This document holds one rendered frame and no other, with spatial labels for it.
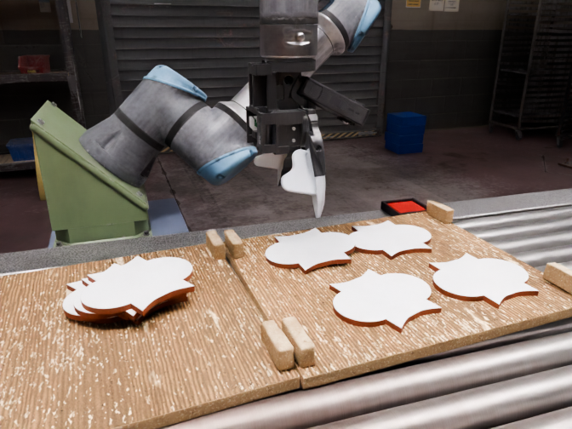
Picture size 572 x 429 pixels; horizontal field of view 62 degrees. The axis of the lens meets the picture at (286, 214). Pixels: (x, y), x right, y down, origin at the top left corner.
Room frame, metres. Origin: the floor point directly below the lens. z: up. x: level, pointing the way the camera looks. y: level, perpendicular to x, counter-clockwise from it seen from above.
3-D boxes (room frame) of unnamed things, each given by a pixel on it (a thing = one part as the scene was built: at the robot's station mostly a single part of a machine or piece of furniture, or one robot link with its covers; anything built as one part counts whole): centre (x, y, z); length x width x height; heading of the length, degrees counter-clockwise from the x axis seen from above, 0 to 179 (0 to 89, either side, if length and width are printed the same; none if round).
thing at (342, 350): (0.62, -0.15, 0.93); 0.41 x 0.35 x 0.02; 111
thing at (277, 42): (0.65, 0.00, 1.24); 0.08 x 0.08 x 0.05
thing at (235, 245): (0.67, 0.08, 0.95); 0.06 x 0.02 x 0.03; 21
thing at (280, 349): (0.42, 0.01, 0.95); 0.06 x 0.02 x 0.03; 22
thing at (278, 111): (0.65, 0.00, 1.16); 0.09 x 0.08 x 0.12; 111
